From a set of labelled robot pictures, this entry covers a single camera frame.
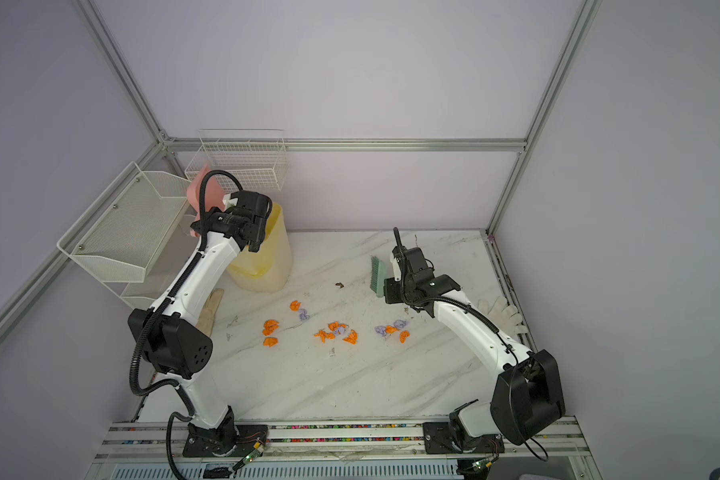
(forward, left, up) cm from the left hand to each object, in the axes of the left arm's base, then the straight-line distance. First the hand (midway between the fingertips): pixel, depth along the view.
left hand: (189, 225), depth 72 cm
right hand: (-5, -49, -19) cm, 53 cm away
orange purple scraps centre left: (-10, -34, -35) cm, 50 cm away
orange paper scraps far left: (-9, -13, -35) cm, 39 cm away
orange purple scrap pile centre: (-8, -54, -35) cm, 65 cm away
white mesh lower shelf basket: (-12, +12, -12) cm, 21 cm away
